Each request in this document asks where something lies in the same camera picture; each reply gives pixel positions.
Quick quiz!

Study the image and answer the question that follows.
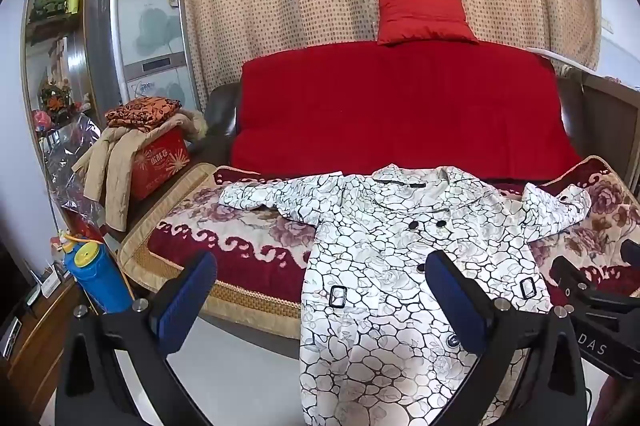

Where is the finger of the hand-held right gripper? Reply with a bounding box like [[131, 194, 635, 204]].
[[620, 239, 640, 268], [549, 255, 640, 309]]

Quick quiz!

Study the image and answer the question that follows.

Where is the red blanket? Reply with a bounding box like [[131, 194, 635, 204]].
[[231, 40, 583, 179]]

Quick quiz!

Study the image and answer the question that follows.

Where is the blue bottle with yellow lid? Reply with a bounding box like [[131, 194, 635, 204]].
[[56, 230, 135, 314]]

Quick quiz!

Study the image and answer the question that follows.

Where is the wooden side table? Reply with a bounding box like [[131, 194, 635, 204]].
[[580, 71, 640, 202]]

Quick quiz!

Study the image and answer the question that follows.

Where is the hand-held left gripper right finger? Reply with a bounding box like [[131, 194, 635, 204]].
[[425, 249, 587, 426]]

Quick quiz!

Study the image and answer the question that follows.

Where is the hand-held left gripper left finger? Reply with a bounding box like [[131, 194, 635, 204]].
[[54, 250, 219, 426]]

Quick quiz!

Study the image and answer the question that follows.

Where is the dark leather sofa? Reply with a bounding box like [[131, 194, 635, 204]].
[[192, 71, 601, 177]]

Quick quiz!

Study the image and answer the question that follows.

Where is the clear plastic sheet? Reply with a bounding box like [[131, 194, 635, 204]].
[[42, 111, 108, 227]]

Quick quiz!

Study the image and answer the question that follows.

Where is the tall wooden cabinet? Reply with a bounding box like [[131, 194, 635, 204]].
[[20, 0, 101, 132]]

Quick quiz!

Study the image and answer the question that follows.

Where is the red floral sofa mat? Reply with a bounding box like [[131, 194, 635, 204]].
[[117, 155, 640, 342]]

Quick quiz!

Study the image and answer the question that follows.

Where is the beige padded jacket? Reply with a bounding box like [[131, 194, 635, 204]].
[[71, 109, 208, 232]]

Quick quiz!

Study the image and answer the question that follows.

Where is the silver refrigerator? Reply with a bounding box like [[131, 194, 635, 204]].
[[87, 0, 203, 117]]

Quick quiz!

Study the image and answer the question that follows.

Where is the red cardboard box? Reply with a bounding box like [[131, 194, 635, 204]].
[[129, 126, 192, 202]]

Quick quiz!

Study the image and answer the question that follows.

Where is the green ornament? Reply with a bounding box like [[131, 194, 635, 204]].
[[29, 0, 81, 24]]

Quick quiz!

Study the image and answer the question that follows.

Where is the white black crackle-print coat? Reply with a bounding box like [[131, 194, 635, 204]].
[[218, 163, 592, 426]]

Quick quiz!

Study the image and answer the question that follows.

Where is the red pillow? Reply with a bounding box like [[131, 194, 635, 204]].
[[376, 0, 479, 46]]

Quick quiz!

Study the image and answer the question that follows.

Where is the low wooden cabinet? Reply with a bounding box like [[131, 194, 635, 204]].
[[0, 276, 91, 426]]

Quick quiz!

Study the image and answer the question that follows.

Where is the orange black patterned cloth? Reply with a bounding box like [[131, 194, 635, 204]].
[[104, 95, 182, 133]]

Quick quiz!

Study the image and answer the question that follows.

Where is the flower ornament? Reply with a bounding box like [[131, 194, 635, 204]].
[[37, 76, 76, 122]]

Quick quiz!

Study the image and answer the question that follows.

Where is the white window board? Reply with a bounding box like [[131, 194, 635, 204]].
[[530, 47, 598, 74]]

